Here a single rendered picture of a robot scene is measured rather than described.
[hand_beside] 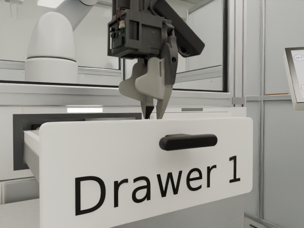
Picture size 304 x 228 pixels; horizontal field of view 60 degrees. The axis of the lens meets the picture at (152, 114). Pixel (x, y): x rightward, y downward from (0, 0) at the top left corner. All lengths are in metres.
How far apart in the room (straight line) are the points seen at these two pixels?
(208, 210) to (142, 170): 0.59
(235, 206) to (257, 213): 1.54
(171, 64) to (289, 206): 1.99
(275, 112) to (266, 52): 0.48
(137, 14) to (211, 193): 0.26
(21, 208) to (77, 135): 0.32
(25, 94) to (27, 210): 0.22
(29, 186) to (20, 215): 0.10
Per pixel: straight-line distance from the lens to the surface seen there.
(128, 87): 0.43
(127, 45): 0.37
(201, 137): 0.29
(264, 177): 2.36
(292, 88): 1.14
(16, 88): 0.59
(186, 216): 0.82
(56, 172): 0.26
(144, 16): 0.40
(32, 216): 0.52
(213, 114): 0.80
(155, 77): 0.39
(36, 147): 0.43
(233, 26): 0.93
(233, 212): 0.96
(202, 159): 0.35
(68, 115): 0.61
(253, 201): 2.49
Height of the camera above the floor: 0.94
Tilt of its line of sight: 1 degrees down
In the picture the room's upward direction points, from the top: straight up
